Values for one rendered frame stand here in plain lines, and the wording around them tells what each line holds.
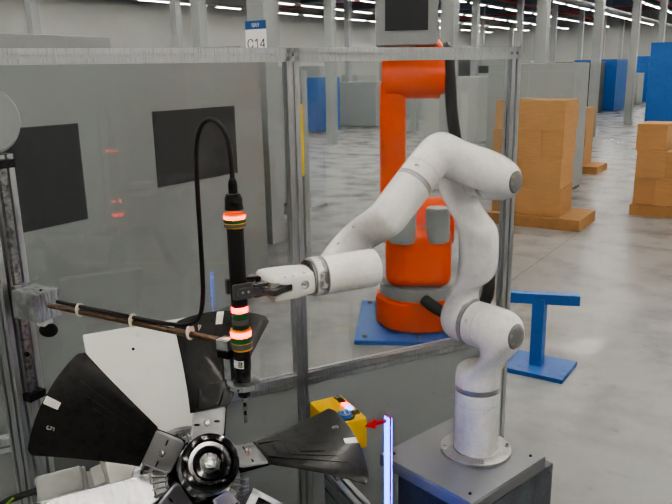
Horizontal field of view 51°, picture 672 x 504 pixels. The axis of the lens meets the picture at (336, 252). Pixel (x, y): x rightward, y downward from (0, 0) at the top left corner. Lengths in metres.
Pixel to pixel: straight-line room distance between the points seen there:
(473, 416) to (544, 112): 7.50
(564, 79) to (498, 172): 10.11
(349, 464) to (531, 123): 7.95
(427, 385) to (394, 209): 1.25
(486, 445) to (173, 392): 0.83
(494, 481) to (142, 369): 0.93
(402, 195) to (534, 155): 7.77
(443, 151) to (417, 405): 1.30
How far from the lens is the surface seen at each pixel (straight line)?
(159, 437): 1.52
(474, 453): 1.97
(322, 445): 1.61
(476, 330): 1.81
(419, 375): 2.62
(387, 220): 1.52
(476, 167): 1.66
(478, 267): 1.77
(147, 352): 1.83
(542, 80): 11.86
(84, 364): 1.52
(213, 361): 1.60
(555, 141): 9.21
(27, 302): 1.85
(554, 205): 9.29
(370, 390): 2.53
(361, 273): 1.48
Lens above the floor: 1.98
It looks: 14 degrees down
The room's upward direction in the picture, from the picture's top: 1 degrees counter-clockwise
